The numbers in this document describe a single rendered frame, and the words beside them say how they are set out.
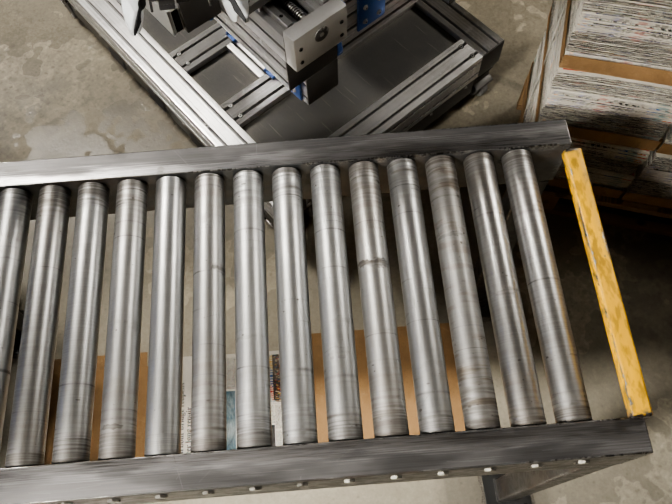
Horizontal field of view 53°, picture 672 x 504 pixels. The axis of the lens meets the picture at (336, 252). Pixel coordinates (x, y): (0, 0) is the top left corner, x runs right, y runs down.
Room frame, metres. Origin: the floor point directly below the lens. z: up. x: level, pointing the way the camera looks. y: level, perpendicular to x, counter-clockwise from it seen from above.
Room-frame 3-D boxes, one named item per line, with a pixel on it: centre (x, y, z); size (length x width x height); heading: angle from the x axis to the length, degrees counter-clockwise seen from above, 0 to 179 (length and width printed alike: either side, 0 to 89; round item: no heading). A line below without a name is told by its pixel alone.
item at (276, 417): (0.37, 0.30, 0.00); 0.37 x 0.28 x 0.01; 91
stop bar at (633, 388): (0.37, -0.40, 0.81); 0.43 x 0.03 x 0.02; 1
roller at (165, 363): (0.37, 0.27, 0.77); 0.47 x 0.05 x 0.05; 1
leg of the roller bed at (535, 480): (0.13, -0.39, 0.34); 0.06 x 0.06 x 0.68; 1
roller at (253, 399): (0.37, 0.14, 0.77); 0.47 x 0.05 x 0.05; 1
